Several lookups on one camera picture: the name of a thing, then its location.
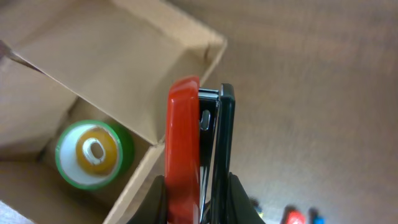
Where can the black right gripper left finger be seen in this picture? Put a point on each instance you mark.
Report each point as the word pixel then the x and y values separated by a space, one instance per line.
pixel 153 209

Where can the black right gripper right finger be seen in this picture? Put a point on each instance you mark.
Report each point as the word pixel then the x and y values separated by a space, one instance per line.
pixel 240 208

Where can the small yellow tape roll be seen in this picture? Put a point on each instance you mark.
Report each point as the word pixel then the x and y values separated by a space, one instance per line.
pixel 96 151

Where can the green tape roll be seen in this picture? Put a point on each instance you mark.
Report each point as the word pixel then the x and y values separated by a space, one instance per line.
pixel 66 161

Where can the orange black stapler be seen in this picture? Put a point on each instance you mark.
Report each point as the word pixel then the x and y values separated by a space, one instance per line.
pixel 198 137

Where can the brown cardboard box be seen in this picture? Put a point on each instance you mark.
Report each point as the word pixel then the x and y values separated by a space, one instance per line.
pixel 67 61

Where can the yellow highlighter marker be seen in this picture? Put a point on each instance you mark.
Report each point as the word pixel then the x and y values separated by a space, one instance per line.
pixel 256 205

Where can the red utility knife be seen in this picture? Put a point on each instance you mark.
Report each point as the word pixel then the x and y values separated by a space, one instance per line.
pixel 292 216

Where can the blue whiteboard marker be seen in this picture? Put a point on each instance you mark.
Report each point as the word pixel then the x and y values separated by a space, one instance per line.
pixel 315 217

